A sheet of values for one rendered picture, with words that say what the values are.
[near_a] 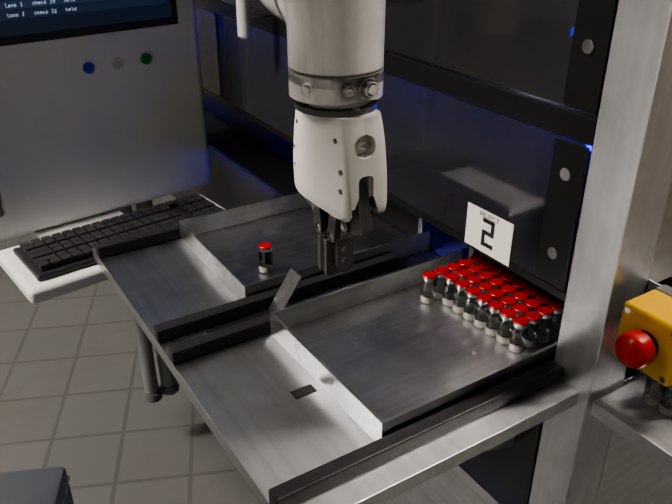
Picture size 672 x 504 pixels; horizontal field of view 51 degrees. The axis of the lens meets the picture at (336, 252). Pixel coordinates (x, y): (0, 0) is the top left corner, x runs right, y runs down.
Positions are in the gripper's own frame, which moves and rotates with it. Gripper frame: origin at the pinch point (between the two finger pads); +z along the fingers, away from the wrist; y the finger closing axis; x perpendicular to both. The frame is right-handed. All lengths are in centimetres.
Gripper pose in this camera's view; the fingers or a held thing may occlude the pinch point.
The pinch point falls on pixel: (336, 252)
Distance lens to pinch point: 70.4
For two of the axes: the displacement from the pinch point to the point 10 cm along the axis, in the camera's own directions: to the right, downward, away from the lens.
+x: -8.5, 2.5, -4.7
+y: -5.3, -4.0, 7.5
